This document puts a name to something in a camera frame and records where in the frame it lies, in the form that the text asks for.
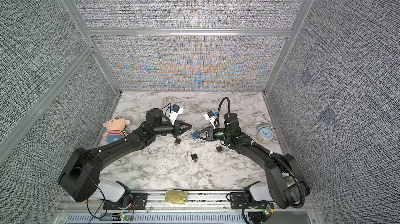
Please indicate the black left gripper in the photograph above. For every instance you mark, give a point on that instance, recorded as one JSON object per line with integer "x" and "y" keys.
{"x": 177, "y": 129}

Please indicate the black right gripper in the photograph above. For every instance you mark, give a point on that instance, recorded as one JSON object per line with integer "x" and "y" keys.
{"x": 210, "y": 136}

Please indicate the black padlock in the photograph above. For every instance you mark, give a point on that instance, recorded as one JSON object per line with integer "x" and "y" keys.
{"x": 177, "y": 141}
{"x": 219, "y": 148}

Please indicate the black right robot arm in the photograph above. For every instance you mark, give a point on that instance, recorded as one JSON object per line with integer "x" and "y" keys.
{"x": 286, "y": 183}

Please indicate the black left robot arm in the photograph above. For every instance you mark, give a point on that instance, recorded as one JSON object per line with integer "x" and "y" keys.
{"x": 80, "y": 177}

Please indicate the black padlock open shackle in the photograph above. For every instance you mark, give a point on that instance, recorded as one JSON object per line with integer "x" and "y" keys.
{"x": 194, "y": 157}

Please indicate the light blue alarm clock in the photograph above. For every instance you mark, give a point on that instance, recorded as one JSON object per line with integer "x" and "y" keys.
{"x": 265, "y": 134}

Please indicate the gold sardine tin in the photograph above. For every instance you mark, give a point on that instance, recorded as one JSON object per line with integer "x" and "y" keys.
{"x": 176, "y": 196}

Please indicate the plush doll toy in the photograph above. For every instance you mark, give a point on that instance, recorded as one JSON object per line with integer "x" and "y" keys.
{"x": 114, "y": 128}

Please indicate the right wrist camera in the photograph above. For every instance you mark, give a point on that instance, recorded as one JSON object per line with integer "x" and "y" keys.
{"x": 212, "y": 118}

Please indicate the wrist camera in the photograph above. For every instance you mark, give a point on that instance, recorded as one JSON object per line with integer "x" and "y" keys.
{"x": 175, "y": 111}
{"x": 212, "y": 118}

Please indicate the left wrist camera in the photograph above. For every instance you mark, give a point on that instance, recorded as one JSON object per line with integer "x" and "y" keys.
{"x": 175, "y": 111}

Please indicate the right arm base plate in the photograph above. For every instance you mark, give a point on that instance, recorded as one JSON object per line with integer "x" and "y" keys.
{"x": 239, "y": 200}

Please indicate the aluminium front rail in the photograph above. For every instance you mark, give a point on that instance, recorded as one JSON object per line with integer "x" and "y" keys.
{"x": 197, "y": 201}

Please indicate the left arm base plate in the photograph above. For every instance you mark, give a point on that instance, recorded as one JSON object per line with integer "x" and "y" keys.
{"x": 137, "y": 200}

